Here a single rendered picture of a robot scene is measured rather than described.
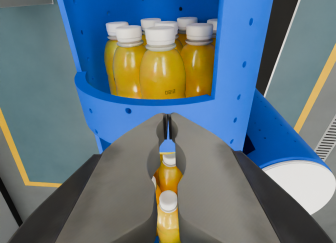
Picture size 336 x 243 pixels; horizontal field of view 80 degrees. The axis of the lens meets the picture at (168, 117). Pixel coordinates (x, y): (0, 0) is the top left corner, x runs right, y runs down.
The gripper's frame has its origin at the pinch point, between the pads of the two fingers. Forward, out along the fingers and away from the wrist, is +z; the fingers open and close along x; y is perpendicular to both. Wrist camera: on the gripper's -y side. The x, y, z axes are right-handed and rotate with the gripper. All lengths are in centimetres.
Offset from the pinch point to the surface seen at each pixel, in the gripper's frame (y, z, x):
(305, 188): 42, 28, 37
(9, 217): 193, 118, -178
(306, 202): 48, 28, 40
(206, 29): -1.9, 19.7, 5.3
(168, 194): 30.7, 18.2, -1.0
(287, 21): 10, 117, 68
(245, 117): 8.9, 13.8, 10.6
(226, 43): -2.0, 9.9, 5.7
